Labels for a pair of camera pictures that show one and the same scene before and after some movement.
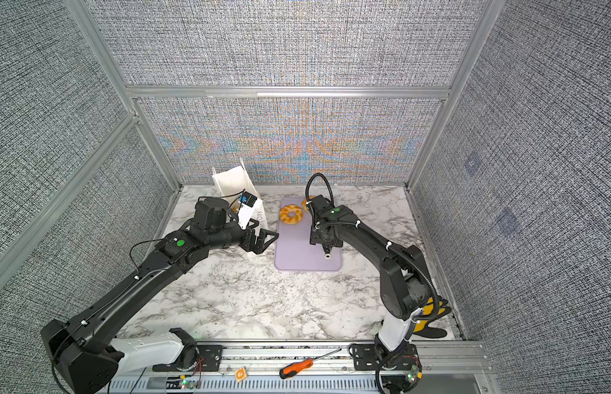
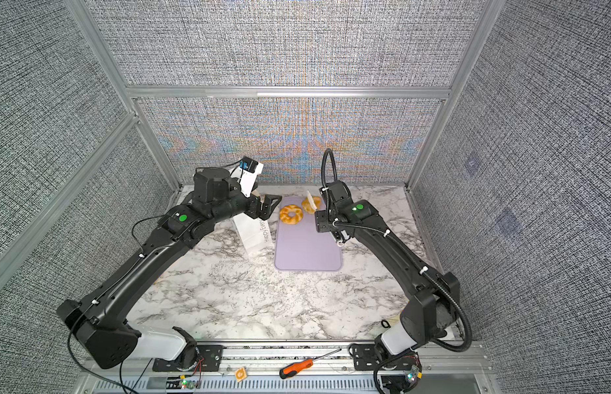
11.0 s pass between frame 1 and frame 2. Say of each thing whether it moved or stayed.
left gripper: moved
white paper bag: moved
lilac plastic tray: stayed
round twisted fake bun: stayed
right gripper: moved
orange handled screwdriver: stayed
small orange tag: stayed
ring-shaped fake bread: stayed
